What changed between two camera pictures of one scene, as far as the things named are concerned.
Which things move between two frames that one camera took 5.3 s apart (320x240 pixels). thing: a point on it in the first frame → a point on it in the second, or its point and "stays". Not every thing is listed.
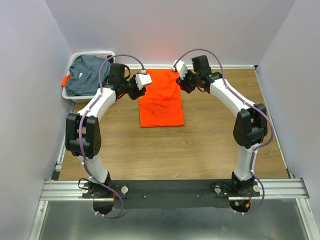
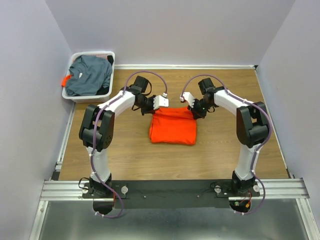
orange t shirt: [161, 105] → [175, 125]
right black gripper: [182, 84] → [196, 113]
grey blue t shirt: [85, 70] stays
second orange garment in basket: [64, 81] stays
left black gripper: [138, 93] → [150, 110]
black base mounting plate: [170, 193] stays
